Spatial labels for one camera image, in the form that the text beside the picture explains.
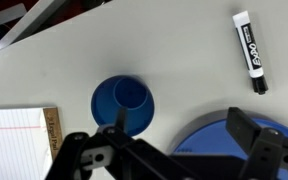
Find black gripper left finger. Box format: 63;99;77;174
44;107;198;180

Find blue round plate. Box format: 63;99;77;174
168;109;288;180

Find blue plastic cup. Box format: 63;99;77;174
90;74;156;138

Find white legal pad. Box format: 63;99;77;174
0;106;64;180

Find black white Expo marker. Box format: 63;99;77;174
232;10;269;96

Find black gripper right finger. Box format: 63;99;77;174
225;106;288;180

